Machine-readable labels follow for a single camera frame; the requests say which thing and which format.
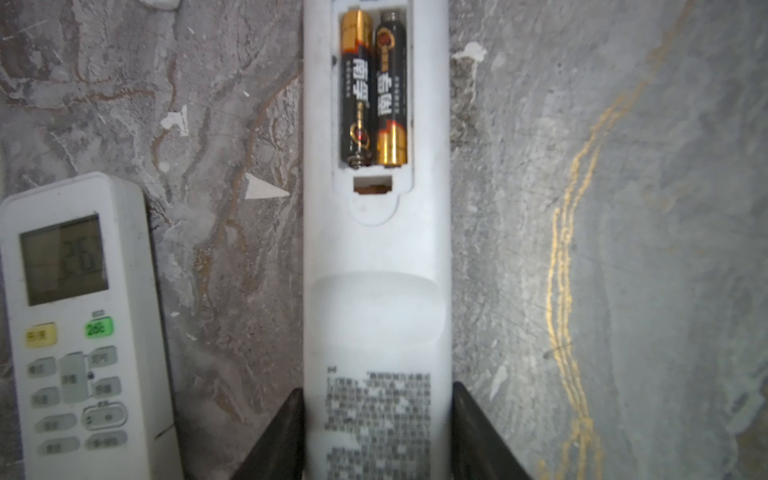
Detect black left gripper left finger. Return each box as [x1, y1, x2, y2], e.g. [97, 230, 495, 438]
[231, 388, 305, 480]

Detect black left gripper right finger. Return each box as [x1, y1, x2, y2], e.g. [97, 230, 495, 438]
[451, 381, 531, 480]

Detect white TV remote control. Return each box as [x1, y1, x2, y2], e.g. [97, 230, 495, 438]
[302, 1, 452, 479]

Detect white battery cover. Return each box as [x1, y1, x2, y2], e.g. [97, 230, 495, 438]
[140, 0, 181, 11]

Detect white air conditioner remote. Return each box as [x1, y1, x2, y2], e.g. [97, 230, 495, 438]
[1, 172, 183, 479]

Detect batteries in remote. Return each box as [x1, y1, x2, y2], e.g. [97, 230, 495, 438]
[339, 9, 373, 170]

